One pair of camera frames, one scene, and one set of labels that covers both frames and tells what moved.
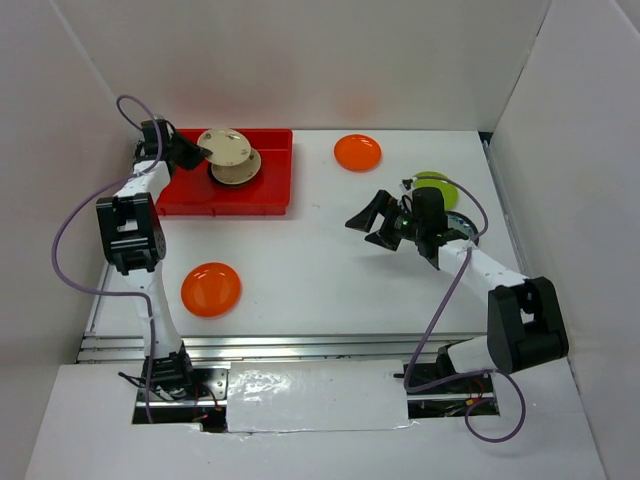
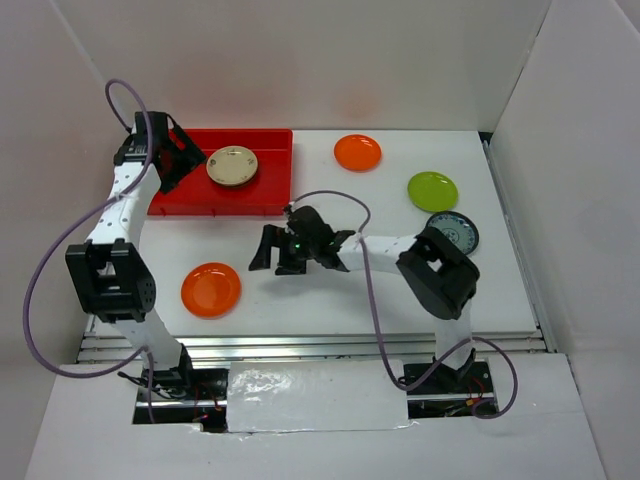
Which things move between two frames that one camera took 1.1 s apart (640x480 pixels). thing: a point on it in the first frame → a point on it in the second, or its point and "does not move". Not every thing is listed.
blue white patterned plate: x=462 y=223 does not move
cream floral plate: x=229 y=147 → x=232 y=165
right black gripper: x=364 y=220 → x=271 y=238
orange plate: x=210 y=289 does not move
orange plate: x=358 y=152 does not move
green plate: x=450 y=192 does not move
